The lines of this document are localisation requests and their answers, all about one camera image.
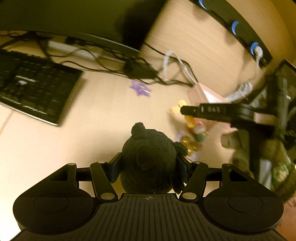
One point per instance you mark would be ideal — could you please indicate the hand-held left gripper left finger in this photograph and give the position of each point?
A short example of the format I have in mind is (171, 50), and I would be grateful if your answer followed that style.
(115, 167)

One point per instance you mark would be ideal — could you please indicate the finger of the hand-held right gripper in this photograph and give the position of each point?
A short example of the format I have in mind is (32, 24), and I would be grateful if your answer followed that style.
(189, 110)

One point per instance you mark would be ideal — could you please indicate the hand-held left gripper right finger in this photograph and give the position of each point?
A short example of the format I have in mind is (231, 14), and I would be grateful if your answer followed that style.
(182, 168)

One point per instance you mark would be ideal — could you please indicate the pink cardboard box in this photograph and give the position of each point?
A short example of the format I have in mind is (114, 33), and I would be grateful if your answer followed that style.
(208, 92)

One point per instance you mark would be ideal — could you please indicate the pink cartoon animal figure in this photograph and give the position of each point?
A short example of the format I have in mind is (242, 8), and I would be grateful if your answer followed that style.
(200, 134)

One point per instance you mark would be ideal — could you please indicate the black plush cat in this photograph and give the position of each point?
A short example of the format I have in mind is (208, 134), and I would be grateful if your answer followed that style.
(148, 160)

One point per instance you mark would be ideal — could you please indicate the purple snowflake toy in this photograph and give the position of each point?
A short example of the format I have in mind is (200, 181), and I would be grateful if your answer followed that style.
(139, 89)

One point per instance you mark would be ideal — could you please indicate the purple plate with brown balls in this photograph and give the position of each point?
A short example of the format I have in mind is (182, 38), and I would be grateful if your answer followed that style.
(189, 144)

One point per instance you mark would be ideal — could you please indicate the black power adapter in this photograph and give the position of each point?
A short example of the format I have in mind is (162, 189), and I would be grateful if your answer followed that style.
(138, 69)

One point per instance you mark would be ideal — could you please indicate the black keyboard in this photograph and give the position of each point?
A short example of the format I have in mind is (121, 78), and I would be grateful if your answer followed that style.
(34, 88)

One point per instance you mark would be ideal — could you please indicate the white power strip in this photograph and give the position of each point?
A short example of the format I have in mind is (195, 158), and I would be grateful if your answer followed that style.
(62, 47)

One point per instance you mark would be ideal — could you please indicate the black monitor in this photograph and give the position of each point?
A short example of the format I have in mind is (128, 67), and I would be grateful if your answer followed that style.
(69, 16)

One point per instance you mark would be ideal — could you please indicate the white wall plug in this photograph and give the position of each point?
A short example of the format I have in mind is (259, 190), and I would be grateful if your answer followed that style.
(258, 52)

